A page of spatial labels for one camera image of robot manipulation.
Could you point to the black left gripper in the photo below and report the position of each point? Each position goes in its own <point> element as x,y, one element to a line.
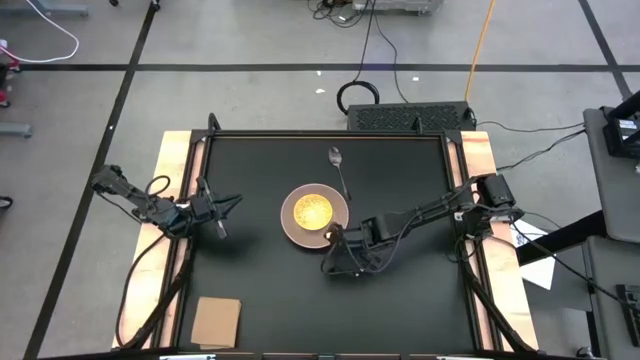
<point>207,210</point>

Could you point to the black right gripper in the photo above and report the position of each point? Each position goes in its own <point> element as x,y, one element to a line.
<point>372,235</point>

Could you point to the beige brown deep plate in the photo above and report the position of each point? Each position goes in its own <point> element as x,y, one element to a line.
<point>300,240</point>

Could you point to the silver metal spoon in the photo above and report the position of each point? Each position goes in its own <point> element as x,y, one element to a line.
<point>335,156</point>

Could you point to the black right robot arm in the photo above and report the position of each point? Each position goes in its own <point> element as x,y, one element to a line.
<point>430,210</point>

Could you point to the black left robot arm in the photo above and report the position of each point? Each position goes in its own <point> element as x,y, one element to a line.
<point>150,207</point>

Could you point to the light wooden side board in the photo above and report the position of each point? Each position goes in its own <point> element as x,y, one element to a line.
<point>505,280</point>
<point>150,280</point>

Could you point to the brown cardboard piece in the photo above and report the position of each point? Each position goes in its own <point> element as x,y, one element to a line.
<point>216,322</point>

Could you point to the black perforated computer case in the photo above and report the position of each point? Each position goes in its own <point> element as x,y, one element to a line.
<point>407,117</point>

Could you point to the white paper sheet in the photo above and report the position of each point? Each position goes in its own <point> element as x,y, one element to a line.
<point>540,272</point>

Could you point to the black beam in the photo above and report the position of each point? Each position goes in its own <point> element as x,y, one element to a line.
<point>560,240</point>

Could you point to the grey metal cart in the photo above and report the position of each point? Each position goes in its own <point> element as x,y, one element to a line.
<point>395,5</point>

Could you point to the grey side table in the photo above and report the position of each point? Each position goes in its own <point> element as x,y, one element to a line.
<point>615,200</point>

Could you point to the black keyboard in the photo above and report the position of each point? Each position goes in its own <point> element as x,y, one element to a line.
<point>630,307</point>

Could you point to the black electronic device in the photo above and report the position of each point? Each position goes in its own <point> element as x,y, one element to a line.
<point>622,135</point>

